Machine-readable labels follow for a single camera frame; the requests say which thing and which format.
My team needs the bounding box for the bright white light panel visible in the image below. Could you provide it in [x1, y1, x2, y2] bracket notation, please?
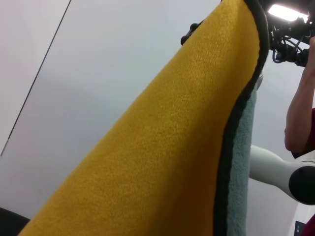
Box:
[267, 3, 310, 23]

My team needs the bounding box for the person's bare forearm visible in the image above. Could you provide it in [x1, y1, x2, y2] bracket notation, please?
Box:
[284, 62, 315, 153]

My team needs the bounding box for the yellow and grey towel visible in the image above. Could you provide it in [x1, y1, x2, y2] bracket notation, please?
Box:
[18, 0, 270, 236]

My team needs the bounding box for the dark red shirt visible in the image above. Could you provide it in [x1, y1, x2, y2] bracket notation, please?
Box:
[291, 107, 315, 236]

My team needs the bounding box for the black knobbed bracket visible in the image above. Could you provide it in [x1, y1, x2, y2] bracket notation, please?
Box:
[181, 21, 205, 47]

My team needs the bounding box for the small device with blue lights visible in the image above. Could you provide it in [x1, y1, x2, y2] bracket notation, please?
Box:
[294, 220, 306, 234]

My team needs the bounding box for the black rig with cables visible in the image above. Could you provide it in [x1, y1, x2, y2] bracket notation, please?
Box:
[267, 14, 315, 68]

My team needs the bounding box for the black tablecloth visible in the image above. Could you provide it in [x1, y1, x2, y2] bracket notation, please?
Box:
[0, 207, 32, 236]

